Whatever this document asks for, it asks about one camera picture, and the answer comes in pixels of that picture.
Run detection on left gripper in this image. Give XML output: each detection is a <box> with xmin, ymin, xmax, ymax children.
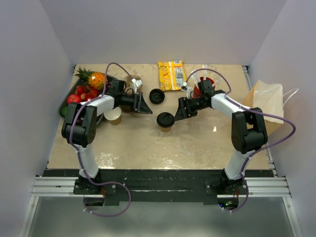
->
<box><xmin>119</xmin><ymin>91</ymin><xmax>153</xmax><ymax>115</ymax></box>

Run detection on toy pineapple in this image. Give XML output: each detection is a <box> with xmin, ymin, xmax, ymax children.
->
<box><xmin>75</xmin><ymin>67</ymin><xmax>107</xmax><ymax>90</ymax></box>

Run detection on black coffee lid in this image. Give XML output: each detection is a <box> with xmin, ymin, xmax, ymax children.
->
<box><xmin>157</xmin><ymin>112</ymin><xmax>174</xmax><ymax>128</ymax></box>
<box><xmin>149</xmin><ymin>88</ymin><xmax>165</xmax><ymax>104</ymax></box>

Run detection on red plastic cup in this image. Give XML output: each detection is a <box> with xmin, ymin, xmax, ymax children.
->
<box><xmin>191</xmin><ymin>77</ymin><xmax>215</xmax><ymax>98</ymax></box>

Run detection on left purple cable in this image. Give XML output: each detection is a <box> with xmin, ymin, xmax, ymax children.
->
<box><xmin>69</xmin><ymin>62</ymin><xmax>132</xmax><ymax>217</ymax></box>

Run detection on red toy apple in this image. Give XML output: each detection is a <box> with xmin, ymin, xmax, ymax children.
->
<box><xmin>67</xmin><ymin>94</ymin><xmax>82</xmax><ymax>104</ymax></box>

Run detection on red toy strawberries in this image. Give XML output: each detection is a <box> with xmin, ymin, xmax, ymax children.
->
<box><xmin>75</xmin><ymin>85</ymin><xmax>99</xmax><ymax>101</ymax></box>

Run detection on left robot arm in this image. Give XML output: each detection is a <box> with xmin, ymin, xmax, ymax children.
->
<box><xmin>61</xmin><ymin>79</ymin><xmax>153</xmax><ymax>194</ymax></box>

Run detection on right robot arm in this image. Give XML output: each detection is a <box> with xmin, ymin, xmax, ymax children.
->
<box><xmin>173</xmin><ymin>80</ymin><xmax>268</xmax><ymax>194</ymax></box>

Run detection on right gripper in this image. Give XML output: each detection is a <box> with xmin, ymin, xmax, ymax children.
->
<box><xmin>174</xmin><ymin>96</ymin><xmax>208</xmax><ymax>121</ymax></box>

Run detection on cardboard cup carrier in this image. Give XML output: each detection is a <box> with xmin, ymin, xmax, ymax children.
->
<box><xmin>119</xmin><ymin>75</ymin><xmax>144</xmax><ymax>114</ymax></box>

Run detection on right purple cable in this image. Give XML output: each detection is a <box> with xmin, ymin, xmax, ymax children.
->
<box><xmin>184</xmin><ymin>68</ymin><xmax>296</xmax><ymax>213</ymax></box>

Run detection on green toy lime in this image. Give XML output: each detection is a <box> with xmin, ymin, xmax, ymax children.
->
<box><xmin>60</xmin><ymin>107</ymin><xmax>68</xmax><ymax>118</ymax></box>

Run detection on dark green fruit tray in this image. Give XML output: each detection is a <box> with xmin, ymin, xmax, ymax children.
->
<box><xmin>58</xmin><ymin>76</ymin><xmax>117</xmax><ymax>126</ymax></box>

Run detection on brown paper bag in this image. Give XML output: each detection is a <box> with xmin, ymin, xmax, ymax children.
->
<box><xmin>242</xmin><ymin>80</ymin><xmax>298</xmax><ymax>142</ymax></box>

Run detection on yellow snack bag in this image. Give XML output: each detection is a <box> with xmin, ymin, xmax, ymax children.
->
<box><xmin>157</xmin><ymin>60</ymin><xmax>187</xmax><ymax>91</ymax></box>

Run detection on black mounting base plate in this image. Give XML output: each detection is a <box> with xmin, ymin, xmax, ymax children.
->
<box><xmin>41</xmin><ymin>169</ymin><xmax>275</xmax><ymax>206</ymax></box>

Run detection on purple cable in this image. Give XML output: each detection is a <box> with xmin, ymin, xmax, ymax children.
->
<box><xmin>184</xmin><ymin>68</ymin><xmax>296</xmax><ymax>213</ymax></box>
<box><xmin>69</xmin><ymin>62</ymin><xmax>132</xmax><ymax>217</ymax></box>

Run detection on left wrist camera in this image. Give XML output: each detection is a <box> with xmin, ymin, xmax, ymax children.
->
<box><xmin>130</xmin><ymin>78</ymin><xmax>143</xmax><ymax>93</ymax></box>

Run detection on paper coffee cup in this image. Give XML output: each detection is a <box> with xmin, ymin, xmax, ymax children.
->
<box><xmin>159</xmin><ymin>126</ymin><xmax>172</xmax><ymax>132</ymax></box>
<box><xmin>104</xmin><ymin>107</ymin><xmax>121</xmax><ymax>125</ymax></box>

